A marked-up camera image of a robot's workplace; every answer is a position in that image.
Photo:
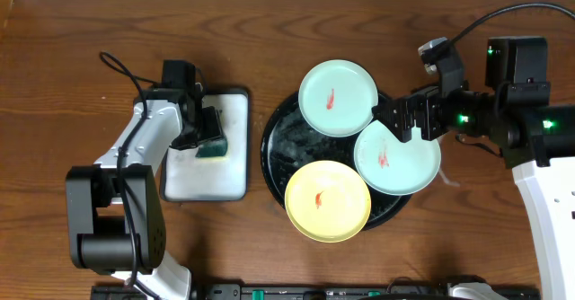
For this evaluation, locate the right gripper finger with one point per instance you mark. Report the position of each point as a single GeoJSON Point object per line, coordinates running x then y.
{"type": "Point", "coordinates": [386, 109]}
{"type": "Point", "coordinates": [401, 126]}

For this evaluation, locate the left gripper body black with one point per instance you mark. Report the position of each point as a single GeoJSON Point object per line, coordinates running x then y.
{"type": "Point", "coordinates": [208, 126]}

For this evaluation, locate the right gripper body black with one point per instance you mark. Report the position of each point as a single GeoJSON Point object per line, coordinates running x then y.
{"type": "Point", "coordinates": [437, 111]}

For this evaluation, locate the green yellow sponge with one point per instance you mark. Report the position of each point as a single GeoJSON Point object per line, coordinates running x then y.
{"type": "Point", "coordinates": [213, 148]}

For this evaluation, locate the green plate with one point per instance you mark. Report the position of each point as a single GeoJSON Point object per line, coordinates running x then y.
{"type": "Point", "coordinates": [336, 98]}
{"type": "Point", "coordinates": [392, 167]}

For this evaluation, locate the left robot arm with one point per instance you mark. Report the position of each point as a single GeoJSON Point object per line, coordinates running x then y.
{"type": "Point", "coordinates": [115, 221]}

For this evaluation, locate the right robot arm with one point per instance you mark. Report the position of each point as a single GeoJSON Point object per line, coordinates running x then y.
{"type": "Point", "coordinates": [535, 139]}

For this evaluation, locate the black rectangular soap tray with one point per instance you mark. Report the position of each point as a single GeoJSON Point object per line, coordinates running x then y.
{"type": "Point", "coordinates": [187, 178]}

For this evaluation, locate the yellow plate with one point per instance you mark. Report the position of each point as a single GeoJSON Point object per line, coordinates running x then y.
{"type": "Point", "coordinates": [327, 201]}

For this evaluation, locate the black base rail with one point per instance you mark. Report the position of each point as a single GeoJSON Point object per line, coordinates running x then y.
{"type": "Point", "coordinates": [399, 289]}

